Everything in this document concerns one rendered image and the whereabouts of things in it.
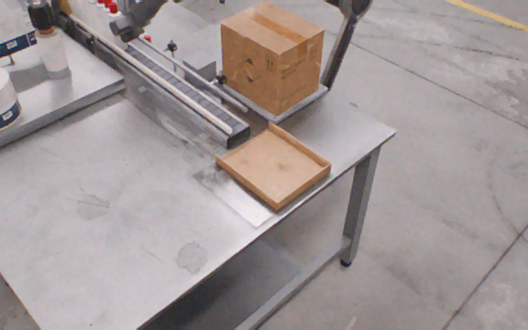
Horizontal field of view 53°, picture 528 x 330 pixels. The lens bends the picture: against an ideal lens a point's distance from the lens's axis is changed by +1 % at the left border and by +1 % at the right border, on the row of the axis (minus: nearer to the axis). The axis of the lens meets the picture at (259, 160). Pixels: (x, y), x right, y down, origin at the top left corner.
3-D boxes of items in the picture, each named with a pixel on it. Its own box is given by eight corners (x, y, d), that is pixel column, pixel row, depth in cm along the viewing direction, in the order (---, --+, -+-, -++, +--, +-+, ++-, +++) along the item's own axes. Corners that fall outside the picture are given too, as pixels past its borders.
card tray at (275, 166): (214, 162, 180) (214, 154, 177) (269, 128, 193) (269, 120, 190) (277, 211, 164) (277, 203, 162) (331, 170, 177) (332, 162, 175)
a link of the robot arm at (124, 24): (153, 21, 195) (141, 0, 194) (127, 32, 189) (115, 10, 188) (142, 31, 205) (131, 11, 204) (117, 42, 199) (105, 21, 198)
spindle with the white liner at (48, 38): (43, 72, 208) (19, 2, 188) (63, 63, 213) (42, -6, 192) (54, 82, 204) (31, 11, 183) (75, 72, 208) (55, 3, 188)
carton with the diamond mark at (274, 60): (222, 82, 210) (219, 21, 191) (264, 60, 222) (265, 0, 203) (277, 116, 195) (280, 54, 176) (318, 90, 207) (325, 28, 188)
